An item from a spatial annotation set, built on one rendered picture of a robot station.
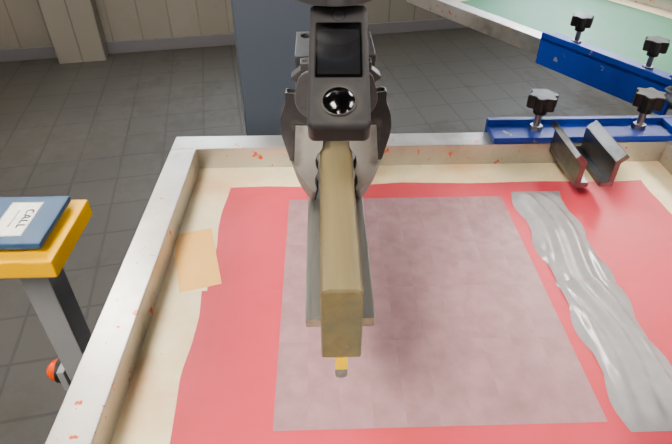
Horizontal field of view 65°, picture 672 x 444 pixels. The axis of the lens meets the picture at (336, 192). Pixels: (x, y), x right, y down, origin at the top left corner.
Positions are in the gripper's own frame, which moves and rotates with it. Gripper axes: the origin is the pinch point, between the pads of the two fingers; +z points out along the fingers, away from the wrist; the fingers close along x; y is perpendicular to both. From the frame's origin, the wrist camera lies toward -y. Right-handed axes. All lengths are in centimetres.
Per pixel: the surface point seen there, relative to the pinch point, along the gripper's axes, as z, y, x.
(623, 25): 14, 88, -76
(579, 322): 13.3, -6.2, -25.8
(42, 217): 12.0, 11.9, 37.8
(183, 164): 10.1, 20.9, 21.1
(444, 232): 13.5, 9.0, -14.3
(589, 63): 11, 57, -53
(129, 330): 9.9, -8.6, 20.4
